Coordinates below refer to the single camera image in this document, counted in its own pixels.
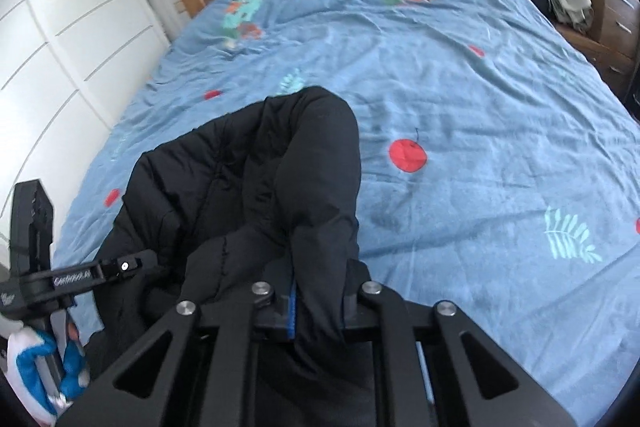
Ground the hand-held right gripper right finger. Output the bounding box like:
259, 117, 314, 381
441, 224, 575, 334
342, 279, 578, 427

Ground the person's left hand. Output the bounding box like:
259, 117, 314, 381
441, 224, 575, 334
0, 312, 91, 415

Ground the blue printed blanket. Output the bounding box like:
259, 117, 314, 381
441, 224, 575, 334
52, 0, 640, 427

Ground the white wardrobe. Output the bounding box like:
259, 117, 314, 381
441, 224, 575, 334
0, 0, 171, 228

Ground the black puffer jacket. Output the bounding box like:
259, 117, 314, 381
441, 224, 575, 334
87, 86, 381, 427

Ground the wooden dresser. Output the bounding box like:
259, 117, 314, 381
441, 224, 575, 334
552, 0, 640, 102

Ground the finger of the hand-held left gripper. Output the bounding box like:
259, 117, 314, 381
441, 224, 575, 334
50, 249, 161, 303

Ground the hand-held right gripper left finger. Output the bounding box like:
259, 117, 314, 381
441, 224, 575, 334
52, 279, 301, 427

